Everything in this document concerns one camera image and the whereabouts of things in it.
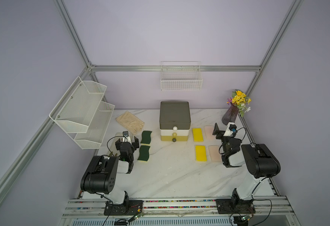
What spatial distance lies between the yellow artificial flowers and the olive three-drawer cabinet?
316 mm

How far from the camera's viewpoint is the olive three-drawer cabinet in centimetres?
88

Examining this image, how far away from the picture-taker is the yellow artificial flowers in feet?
3.00
